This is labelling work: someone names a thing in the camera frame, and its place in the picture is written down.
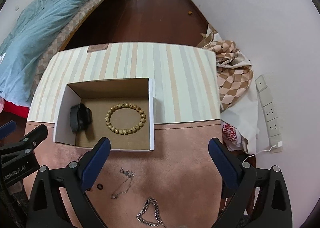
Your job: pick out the white cardboard box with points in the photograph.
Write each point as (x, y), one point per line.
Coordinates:
(122, 111)

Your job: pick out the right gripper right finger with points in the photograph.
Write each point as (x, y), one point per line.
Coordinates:
(240, 179)

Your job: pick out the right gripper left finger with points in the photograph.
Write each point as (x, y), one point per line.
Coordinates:
(46, 206)

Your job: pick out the checkered brown cloth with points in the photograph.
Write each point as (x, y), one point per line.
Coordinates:
(234, 71)

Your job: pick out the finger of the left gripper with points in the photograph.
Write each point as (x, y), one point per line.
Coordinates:
(7, 129)
(30, 141)

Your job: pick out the white power strip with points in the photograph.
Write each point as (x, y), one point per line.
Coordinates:
(270, 115)

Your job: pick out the bed with checkered mattress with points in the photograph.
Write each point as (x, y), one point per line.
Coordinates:
(62, 39)

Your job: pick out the white plastic bag red print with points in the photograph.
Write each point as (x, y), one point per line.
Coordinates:
(232, 138)

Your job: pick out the light blue duvet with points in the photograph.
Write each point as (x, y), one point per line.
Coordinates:
(35, 30)

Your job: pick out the red bed sheet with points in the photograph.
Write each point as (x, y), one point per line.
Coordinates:
(9, 107)

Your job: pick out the black watch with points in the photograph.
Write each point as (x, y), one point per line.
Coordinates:
(80, 118)

